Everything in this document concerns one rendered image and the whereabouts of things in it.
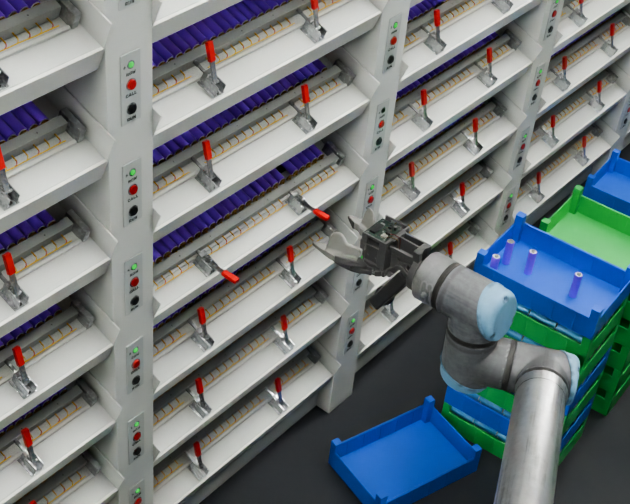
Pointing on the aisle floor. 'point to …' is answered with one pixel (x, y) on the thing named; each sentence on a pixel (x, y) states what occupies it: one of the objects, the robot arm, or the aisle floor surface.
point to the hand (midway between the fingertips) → (333, 234)
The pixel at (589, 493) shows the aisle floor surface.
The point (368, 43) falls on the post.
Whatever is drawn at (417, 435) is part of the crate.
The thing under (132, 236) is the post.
